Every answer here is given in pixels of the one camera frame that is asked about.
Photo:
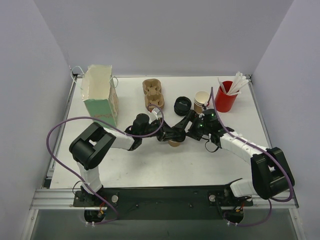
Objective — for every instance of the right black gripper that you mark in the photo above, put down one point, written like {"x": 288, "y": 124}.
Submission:
{"x": 189, "y": 124}

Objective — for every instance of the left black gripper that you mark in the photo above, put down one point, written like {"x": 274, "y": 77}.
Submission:
{"x": 162, "y": 132}

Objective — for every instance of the brown paper coffee cup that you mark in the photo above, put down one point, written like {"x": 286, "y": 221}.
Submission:
{"x": 174, "y": 143}

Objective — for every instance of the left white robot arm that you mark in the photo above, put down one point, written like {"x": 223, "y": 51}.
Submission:
{"x": 91, "y": 146}

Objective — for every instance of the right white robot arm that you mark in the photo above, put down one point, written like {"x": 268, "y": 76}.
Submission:
{"x": 270, "y": 172}

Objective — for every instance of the black coffee lid stack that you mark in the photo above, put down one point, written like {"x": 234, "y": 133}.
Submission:
{"x": 182, "y": 106}

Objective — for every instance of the green paper takeout bag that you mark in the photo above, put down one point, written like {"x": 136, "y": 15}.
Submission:
{"x": 98, "y": 90}

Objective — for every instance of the brown paper cup stack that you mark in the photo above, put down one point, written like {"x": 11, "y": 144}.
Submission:
{"x": 202, "y": 96}

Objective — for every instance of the brown cardboard cup carrier stack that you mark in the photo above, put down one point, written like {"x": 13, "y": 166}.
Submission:
{"x": 152, "y": 90}

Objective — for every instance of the red straw holder cup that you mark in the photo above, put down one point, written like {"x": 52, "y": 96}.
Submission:
{"x": 224, "y": 102}

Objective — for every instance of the white wrapped straws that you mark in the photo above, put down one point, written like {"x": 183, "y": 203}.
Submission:
{"x": 239, "y": 81}

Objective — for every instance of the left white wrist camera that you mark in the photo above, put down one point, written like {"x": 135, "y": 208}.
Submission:
{"x": 156, "y": 113}

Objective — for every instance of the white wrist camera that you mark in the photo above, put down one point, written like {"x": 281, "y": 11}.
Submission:
{"x": 156, "y": 113}
{"x": 200, "y": 107}

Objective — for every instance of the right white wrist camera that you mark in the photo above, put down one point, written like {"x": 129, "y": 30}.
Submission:
{"x": 200, "y": 107}

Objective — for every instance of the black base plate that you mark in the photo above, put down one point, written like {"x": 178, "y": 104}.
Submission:
{"x": 160, "y": 211}

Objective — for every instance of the aluminium front rail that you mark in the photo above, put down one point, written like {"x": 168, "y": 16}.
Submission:
{"x": 210, "y": 196}

